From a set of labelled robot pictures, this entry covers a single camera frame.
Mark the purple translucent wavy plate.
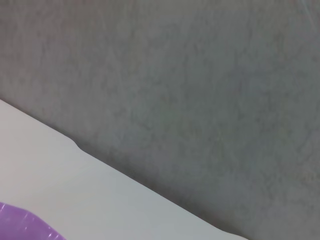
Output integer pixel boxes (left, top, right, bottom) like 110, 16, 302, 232
0, 201, 67, 240

